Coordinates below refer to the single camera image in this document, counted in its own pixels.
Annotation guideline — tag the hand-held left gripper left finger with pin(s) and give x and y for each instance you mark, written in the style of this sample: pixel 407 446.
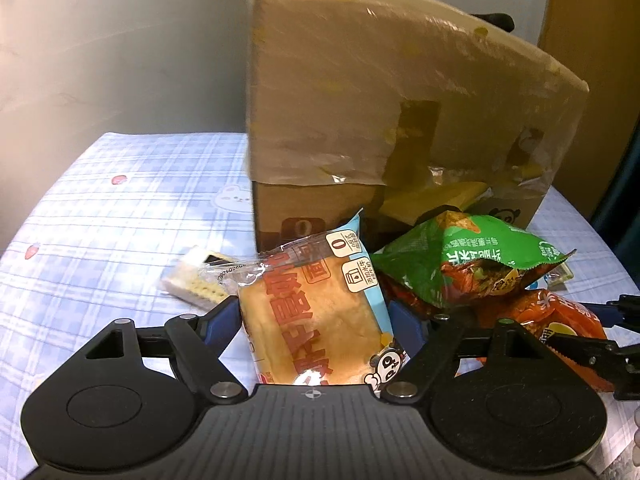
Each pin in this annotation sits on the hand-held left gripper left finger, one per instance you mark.
pixel 226 321

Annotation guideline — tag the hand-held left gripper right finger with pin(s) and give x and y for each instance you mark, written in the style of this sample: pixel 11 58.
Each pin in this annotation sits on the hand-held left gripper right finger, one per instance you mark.
pixel 401 321

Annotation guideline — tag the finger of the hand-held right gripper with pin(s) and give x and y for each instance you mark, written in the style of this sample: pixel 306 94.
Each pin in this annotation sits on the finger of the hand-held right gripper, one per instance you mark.
pixel 590 352
pixel 620 310

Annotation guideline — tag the clear cracker packet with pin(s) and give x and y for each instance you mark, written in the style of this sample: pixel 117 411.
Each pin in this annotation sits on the clear cracker packet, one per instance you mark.
pixel 192 280

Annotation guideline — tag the orange snack bag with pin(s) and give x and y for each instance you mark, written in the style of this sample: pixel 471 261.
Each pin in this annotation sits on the orange snack bag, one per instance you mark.
pixel 550 316

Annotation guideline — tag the bread packet with panda print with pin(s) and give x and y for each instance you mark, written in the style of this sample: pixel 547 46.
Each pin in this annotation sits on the bread packet with panda print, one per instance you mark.
pixel 310 310

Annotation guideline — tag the green snack bag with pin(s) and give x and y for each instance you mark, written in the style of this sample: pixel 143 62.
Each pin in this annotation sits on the green snack bag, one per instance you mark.
pixel 425 265

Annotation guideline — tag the gold snack packet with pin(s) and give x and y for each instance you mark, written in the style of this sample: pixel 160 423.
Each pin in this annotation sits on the gold snack packet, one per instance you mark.
pixel 561 275

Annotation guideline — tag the large cardboard box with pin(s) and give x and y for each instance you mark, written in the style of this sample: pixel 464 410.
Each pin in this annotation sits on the large cardboard box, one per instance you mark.
pixel 350 85

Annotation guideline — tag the wooden panel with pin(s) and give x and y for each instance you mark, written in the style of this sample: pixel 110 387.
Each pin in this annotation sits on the wooden panel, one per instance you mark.
pixel 590 35

